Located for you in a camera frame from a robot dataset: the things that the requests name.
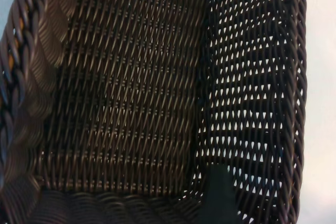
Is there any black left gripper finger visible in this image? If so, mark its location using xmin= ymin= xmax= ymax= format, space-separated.
xmin=203 ymin=164 xmax=241 ymax=224

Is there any dark brown wicker basket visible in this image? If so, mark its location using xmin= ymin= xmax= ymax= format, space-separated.
xmin=0 ymin=0 xmax=308 ymax=224

